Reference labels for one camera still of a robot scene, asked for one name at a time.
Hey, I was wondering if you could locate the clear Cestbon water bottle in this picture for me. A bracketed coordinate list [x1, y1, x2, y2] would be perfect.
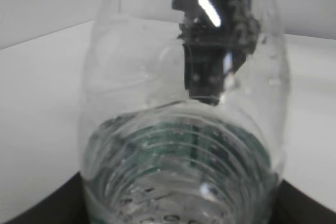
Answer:
[78, 0, 290, 223]

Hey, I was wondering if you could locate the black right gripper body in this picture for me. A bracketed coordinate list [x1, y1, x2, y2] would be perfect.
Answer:
[172, 0, 260, 105]

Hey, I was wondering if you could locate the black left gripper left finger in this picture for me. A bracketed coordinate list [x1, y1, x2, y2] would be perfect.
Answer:
[6, 173, 90, 224]

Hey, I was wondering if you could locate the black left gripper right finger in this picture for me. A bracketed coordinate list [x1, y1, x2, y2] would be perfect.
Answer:
[268, 180, 335, 224]

